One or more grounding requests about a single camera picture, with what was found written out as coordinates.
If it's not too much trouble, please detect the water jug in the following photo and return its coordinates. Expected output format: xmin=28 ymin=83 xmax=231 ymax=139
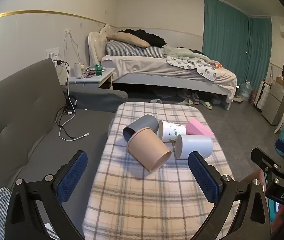
xmin=238 ymin=80 xmax=254 ymax=103

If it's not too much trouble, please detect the bed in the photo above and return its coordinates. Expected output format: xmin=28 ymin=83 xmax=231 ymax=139
xmin=88 ymin=24 xmax=238 ymax=111

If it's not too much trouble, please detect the plain white cup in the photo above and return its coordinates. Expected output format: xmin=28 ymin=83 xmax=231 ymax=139
xmin=174 ymin=134 xmax=214 ymax=160

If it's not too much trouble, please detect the white tumbler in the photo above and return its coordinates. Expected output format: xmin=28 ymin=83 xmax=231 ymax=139
xmin=73 ymin=62 xmax=82 ymax=78

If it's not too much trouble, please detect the plaid blanket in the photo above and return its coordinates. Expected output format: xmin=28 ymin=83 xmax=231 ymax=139
xmin=82 ymin=102 xmax=235 ymax=240

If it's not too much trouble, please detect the pink foam block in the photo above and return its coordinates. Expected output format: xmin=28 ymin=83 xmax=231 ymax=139
xmin=186 ymin=117 xmax=214 ymax=137

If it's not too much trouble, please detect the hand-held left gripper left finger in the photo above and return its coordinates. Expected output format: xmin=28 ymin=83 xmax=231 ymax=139
xmin=4 ymin=150 xmax=88 ymax=240

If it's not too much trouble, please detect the grey sofa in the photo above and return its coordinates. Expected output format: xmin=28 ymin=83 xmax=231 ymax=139
xmin=0 ymin=58 xmax=129 ymax=232

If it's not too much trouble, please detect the leaf print quilt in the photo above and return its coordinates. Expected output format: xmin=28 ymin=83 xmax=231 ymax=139
xmin=166 ymin=55 xmax=219 ymax=82

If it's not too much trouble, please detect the white cable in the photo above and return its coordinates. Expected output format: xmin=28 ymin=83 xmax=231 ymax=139
xmin=59 ymin=76 xmax=90 ymax=141

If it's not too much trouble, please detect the black cable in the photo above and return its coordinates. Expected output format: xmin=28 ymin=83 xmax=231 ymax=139
xmin=54 ymin=60 xmax=77 ymax=128

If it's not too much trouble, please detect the grey small fridge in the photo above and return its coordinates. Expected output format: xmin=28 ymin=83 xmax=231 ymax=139
xmin=261 ymin=81 xmax=284 ymax=127

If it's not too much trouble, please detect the grey cup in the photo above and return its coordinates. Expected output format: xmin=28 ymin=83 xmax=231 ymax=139
xmin=122 ymin=114 xmax=160 ymax=143

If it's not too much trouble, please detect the white cup with green print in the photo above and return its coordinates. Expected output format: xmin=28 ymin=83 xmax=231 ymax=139
xmin=157 ymin=120 xmax=187 ymax=143

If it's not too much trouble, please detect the pale green blanket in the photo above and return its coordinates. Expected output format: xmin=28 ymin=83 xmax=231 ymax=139
xmin=163 ymin=45 xmax=208 ymax=61

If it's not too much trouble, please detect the grey nightstand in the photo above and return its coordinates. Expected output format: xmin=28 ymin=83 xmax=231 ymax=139
xmin=67 ymin=67 xmax=115 ymax=90

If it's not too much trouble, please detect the checkered pillow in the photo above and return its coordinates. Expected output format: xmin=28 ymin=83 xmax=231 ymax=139
xmin=106 ymin=40 xmax=165 ymax=59

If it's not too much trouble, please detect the wall socket panel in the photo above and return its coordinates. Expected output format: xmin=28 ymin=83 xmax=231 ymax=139
xmin=46 ymin=47 xmax=60 ymax=59

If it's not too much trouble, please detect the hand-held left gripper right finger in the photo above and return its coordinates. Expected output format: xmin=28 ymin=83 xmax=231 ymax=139
xmin=188 ymin=151 xmax=273 ymax=240

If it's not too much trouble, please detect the teal curtain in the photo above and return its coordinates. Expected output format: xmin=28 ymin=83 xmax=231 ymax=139
xmin=202 ymin=0 xmax=272 ymax=98

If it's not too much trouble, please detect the black clothing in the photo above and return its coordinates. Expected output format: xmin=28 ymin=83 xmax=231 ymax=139
xmin=118 ymin=29 xmax=168 ymax=48

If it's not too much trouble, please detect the brown paper cup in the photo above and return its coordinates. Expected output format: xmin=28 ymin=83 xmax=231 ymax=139
xmin=126 ymin=127 xmax=172 ymax=172

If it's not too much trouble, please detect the beige pillow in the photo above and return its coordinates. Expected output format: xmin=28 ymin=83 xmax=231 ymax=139
xmin=107 ymin=32 xmax=151 ymax=48

